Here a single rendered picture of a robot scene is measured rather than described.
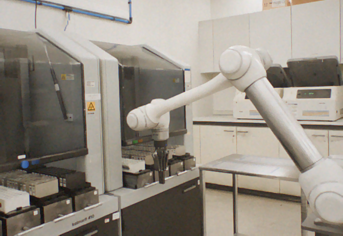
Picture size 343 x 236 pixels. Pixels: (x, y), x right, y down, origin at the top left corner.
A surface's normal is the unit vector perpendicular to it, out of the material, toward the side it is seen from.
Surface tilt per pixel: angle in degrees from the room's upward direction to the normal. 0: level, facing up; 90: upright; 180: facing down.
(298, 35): 90
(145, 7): 90
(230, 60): 85
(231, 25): 90
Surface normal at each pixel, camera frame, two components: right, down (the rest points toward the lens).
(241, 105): -0.61, 0.06
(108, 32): 0.81, 0.00
